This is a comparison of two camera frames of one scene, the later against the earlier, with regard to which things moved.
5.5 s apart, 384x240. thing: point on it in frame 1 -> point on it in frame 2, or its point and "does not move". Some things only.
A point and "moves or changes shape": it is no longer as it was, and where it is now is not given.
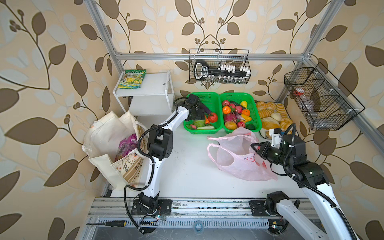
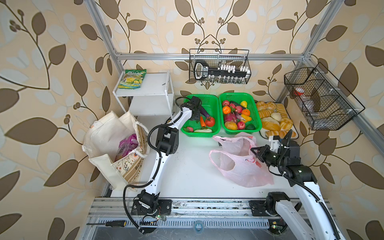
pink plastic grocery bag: [235, 155] moves or changes shape
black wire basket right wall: [327, 104] does not move
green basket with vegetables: [210, 102] does not move
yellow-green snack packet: [132, 79] does not move
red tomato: [212, 117] moves or changes shape
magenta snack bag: [127, 144] does not move
